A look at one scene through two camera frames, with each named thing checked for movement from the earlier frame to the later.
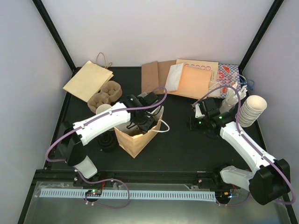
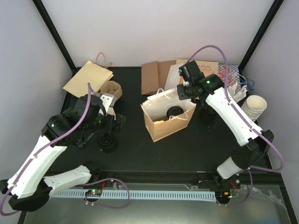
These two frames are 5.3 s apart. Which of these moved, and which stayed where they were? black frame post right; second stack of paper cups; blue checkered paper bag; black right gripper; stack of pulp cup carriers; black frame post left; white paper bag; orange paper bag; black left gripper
Moved: black left gripper; black right gripper; orange paper bag
Stayed: black frame post left; blue checkered paper bag; second stack of paper cups; black frame post right; white paper bag; stack of pulp cup carriers
